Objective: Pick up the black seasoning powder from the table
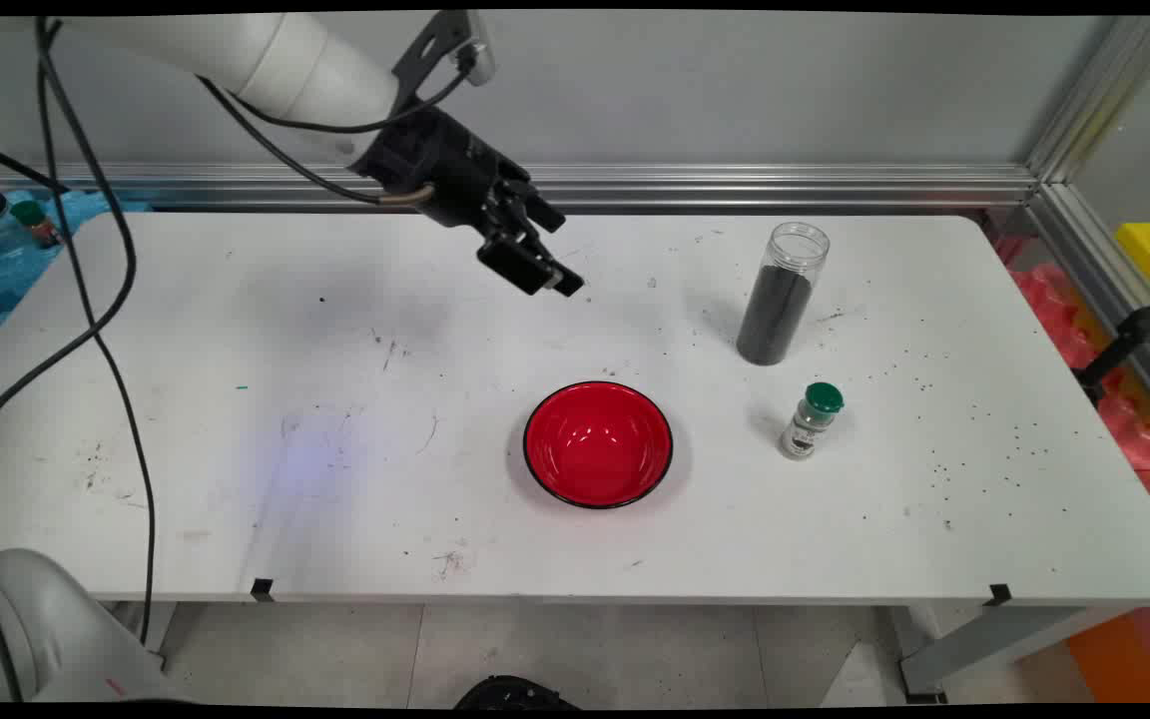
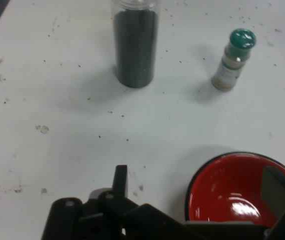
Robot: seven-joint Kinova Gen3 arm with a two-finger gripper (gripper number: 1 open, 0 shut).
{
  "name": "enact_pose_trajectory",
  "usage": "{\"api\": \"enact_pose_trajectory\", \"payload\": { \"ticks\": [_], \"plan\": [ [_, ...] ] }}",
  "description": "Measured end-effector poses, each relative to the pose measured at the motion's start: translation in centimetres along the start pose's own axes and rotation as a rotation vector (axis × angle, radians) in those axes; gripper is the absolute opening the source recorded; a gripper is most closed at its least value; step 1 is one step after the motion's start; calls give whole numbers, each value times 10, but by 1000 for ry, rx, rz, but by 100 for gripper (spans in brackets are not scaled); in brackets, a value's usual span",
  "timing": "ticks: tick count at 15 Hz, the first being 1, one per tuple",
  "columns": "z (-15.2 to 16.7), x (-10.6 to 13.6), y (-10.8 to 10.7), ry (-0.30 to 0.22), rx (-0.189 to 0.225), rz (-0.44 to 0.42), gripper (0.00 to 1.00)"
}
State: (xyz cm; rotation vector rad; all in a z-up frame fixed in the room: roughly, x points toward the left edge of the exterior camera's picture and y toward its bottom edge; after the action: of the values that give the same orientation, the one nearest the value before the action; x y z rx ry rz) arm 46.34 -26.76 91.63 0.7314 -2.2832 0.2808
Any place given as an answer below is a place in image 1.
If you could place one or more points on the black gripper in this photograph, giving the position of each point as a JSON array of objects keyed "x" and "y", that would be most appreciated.
[{"x": 445, "y": 170}]

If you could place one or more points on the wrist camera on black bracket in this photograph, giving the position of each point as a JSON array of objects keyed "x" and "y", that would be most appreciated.
[{"x": 440, "y": 45}]

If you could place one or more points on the horizontal aluminium frame rail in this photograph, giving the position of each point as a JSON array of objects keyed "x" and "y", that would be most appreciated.
[{"x": 934, "y": 185}]

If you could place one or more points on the grey table leg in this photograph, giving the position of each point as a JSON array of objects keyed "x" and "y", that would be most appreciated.
[{"x": 994, "y": 639}]

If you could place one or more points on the clear jar with black seeds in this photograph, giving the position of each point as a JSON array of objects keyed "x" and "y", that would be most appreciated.
[{"x": 775, "y": 310}]

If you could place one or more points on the black stand pole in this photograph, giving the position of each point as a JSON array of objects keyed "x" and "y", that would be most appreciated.
[{"x": 1129, "y": 340}]

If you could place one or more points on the upright aluminium frame post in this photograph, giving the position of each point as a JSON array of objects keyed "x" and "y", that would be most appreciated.
[{"x": 1104, "y": 90}]

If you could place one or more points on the side aluminium frame rail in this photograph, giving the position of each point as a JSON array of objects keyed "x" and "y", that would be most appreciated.
[{"x": 1104, "y": 270}]

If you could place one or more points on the black object on floor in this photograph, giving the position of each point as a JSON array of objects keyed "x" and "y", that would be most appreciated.
[{"x": 510, "y": 692}]

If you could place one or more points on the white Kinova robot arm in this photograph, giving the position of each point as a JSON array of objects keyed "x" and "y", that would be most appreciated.
[{"x": 276, "y": 60}]

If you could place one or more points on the red plastic bag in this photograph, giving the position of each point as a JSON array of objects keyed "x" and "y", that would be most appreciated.
[{"x": 1054, "y": 310}]

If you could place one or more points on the black tape marker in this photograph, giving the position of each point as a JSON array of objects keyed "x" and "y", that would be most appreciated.
[
  {"x": 998, "y": 595},
  {"x": 262, "y": 589}
]

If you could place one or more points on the spice shaker with green cap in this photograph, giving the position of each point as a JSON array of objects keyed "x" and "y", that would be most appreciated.
[{"x": 810, "y": 424}]

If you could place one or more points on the red bowl with black rim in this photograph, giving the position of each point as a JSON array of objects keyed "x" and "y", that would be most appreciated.
[{"x": 597, "y": 449}]

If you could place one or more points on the orange floor mat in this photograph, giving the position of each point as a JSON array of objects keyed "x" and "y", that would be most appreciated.
[{"x": 1129, "y": 659}]

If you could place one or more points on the small bottle with green cap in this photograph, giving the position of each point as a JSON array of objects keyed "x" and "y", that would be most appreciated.
[{"x": 36, "y": 222}]

